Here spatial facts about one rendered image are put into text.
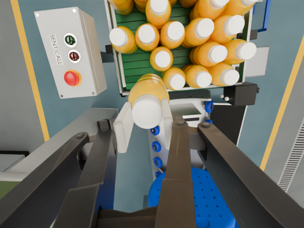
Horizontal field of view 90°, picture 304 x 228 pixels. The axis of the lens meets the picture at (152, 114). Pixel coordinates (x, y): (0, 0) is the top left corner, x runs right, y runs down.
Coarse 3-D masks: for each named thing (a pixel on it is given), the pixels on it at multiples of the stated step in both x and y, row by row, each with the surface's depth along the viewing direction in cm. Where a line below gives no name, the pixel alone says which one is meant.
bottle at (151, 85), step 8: (144, 80) 24; (152, 80) 24; (160, 80) 28; (136, 88) 22; (144, 88) 21; (152, 88) 21; (160, 88) 22; (128, 96) 23; (136, 96) 21; (144, 96) 20; (152, 96) 20; (160, 96) 21; (168, 96) 23
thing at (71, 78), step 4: (68, 72) 37; (72, 72) 37; (64, 76) 37; (68, 76) 37; (72, 76) 37; (76, 76) 37; (68, 80) 37; (72, 80) 37; (76, 80) 37; (68, 84) 38; (72, 84) 38; (76, 84) 38
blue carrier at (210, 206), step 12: (192, 168) 63; (156, 180) 59; (204, 180) 57; (156, 192) 54; (204, 192) 52; (216, 192) 51; (156, 204) 49; (204, 204) 48; (216, 204) 47; (204, 216) 44; (216, 216) 44; (228, 216) 44
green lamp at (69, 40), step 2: (66, 36) 34; (68, 36) 34; (70, 36) 34; (72, 36) 35; (64, 38) 34; (66, 38) 34; (68, 38) 34; (70, 38) 34; (72, 38) 34; (74, 38) 35; (66, 40) 34; (68, 40) 34; (70, 40) 34; (72, 40) 34; (74, 40) 35; (66, 42) 35; (68, 42) 34; (70, 42) 34; (72, 42) 35; (74, 42) 35; (68, 44) 35; (70, 44) 35; (72, 44) 35
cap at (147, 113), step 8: (136, 104) 18; (144, 104) 18; (152, 104) 18; (160, 104) 19; (136, 112) 18; (144, 112) 19; (152, 112) 19; (160, 112) 18; (136, 120) 19; (144, 120) 19; (152, 120) 19; (160, 120) 19
